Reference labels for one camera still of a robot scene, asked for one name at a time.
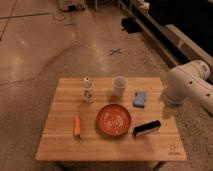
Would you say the long bench rail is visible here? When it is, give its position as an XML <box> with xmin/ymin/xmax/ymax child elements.
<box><xmin>118</xmin><ymin>0</ymin><xmax>213</xmax><ymax>84</ymax></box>

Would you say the black box on floor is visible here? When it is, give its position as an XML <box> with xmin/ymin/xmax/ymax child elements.
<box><xmin>121</xmin><ymin>17</ymin><xmax>141</xmax><ymax>34</ymax></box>

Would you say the blue sponge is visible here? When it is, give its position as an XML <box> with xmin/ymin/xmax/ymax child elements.
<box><xmin>133</xmin><ymin>91</ymin><xmax>146</xmax><ymax>108</ymax></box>

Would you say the wooden table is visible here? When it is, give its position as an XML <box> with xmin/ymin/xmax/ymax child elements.
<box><xmin>36</xmin><ymin>77</ymin><xmax>187</xmax><ymax>161</ymax></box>

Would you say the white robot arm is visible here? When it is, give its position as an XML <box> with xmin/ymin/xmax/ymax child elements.
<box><xmin>162</xmin><ymin>60</ymin><xmax>213</xmax><ymax>117</ymax></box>

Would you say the black white eraser brush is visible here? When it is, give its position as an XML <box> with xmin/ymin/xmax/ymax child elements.
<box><xmin>133</xmin><ymin>120</ymin><xmax>161</xmax><ymax>136</ymax></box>

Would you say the white ceramic cup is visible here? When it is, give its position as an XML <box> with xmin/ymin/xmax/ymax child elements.
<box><xmin>112</xmin><ymin>76</ymin><xmax>128</xmax><ymax>97</ymax></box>

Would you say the orange plate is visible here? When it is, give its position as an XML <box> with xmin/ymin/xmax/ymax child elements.
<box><xmin>96</xmin><ymin>104</ymin><xmax>131</xmax><ymax>137</ymax></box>

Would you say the small white bottle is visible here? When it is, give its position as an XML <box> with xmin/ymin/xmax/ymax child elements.
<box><xmin>83</xmin><ymin>77</ymin><xmax>94</xmax><ymax>103</ymax></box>

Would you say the white device on floor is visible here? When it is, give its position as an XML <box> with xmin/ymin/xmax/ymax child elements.
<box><xmin>58</xmin><ymin>0</ymin><xmax>85</xmax><ymax>11</ymax></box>

